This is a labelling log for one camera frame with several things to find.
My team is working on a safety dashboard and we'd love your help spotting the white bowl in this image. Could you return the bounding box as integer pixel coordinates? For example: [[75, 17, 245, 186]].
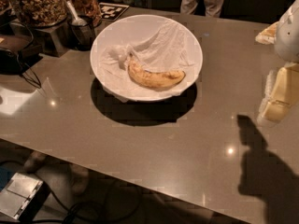
[[90, 15, 203, 102]]

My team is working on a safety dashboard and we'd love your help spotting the white plastic spoon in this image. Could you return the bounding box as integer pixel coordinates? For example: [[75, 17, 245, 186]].
[[64, 0, 87, 26]]

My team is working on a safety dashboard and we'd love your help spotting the yellow banana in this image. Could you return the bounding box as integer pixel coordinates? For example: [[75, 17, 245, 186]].
[[127, 54, 185, 89]]

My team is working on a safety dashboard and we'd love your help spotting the black device with cable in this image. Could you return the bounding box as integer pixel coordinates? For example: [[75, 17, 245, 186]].
[[0, 21, 44, 90]]

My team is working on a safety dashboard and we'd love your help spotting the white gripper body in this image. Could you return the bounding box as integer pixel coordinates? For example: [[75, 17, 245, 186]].
[[274, 0, 299, 63]]

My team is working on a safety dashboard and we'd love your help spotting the large glass nut jar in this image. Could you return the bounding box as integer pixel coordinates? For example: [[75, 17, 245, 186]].
[[10, 0, 67, 28]]

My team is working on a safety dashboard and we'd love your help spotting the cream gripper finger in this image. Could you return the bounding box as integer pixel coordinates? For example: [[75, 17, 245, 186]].
[[255, 22, 278, 45], [257, 63, 299, 124]]

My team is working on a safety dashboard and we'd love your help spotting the steel jar base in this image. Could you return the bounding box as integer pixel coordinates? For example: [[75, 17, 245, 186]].
[[33, 21, 70, 57]]

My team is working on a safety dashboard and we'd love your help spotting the white paper napkin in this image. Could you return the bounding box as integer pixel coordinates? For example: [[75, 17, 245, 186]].
[[98, 21, 202, 101]]

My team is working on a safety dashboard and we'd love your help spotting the dark cup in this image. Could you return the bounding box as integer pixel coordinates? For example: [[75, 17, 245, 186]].
[[67, 16, 95, 50]]

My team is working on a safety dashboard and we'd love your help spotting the black white fiducial marker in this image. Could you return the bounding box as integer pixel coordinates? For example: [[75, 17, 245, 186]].
[[100, 2, 129, 21]]

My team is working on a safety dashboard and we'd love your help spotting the grey box on floor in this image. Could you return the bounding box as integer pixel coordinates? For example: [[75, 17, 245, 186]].
[[0, 169, 50, 222]]

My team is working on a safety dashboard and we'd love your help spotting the small glass snack jar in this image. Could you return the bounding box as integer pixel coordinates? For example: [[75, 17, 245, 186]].
[[72, 0, 102, 27]]

